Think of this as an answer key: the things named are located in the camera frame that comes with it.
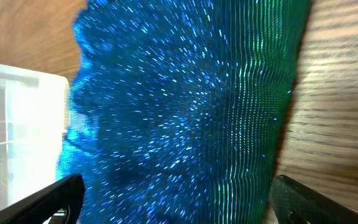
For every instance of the clear plastic storage bin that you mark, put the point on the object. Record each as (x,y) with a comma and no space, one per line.
(33,119)

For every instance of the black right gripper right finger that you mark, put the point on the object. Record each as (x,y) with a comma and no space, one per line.
(294,203)

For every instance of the blue green glitter cloth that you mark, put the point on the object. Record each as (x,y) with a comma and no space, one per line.
(177,107)

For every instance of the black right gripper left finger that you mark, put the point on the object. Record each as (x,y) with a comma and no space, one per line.
(60,202)

